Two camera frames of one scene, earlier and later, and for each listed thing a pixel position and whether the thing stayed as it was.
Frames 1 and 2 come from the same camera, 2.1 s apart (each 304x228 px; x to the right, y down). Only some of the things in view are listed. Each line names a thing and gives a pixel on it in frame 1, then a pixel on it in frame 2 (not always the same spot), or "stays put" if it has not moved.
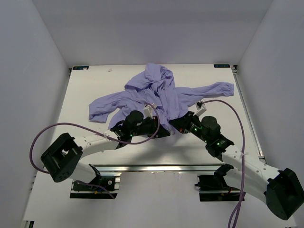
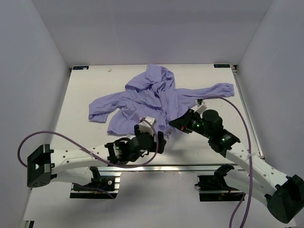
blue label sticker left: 80,67 stays put
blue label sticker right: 222,66 stays put
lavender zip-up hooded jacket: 154,84 stays put
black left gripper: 153,122 to 153,147
